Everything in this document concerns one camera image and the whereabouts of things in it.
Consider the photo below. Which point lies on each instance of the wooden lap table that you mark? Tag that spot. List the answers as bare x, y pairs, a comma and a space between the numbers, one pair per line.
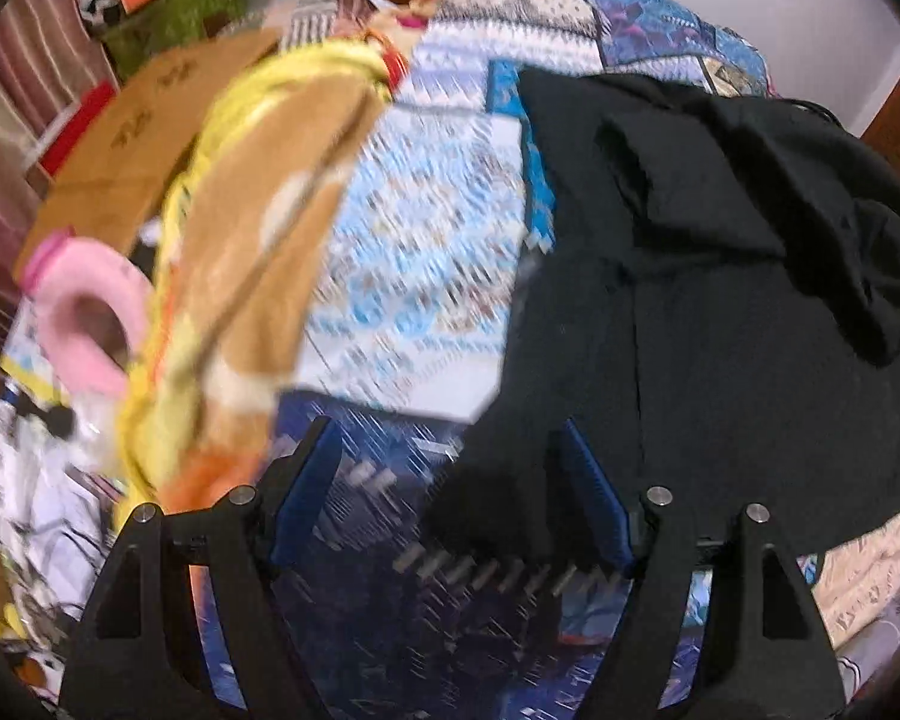
142, 120

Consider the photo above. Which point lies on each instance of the cartoon printed cloth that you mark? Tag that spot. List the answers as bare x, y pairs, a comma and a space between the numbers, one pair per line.
37, 487

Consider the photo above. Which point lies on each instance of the green patterned cloth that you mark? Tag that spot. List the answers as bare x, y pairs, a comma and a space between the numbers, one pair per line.
187, 15

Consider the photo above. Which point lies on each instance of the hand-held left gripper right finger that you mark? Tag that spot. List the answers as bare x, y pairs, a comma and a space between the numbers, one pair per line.
596, 514

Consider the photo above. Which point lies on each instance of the red box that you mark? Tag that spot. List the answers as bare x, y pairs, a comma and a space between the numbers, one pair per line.
75, 127

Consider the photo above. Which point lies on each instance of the yellow cartoon blanket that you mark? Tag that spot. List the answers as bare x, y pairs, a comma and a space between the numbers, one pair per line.
255, 225

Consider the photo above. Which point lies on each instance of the striped brown curtain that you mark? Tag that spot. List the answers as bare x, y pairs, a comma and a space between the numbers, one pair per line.
7, 187

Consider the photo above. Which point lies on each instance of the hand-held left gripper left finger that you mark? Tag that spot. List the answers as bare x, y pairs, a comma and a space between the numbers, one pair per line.
307, 499

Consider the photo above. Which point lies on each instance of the pink plush toy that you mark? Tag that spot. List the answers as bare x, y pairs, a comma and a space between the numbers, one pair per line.
82, 315

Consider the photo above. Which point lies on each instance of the black zip hoodie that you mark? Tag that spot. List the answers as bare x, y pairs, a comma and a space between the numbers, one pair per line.
705, 315

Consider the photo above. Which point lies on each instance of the brown wooden door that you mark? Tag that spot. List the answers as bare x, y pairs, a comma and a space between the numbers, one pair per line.
896, 127

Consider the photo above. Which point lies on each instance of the blue patchwork blanket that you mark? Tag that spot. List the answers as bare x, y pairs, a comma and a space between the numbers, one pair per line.
435, 240

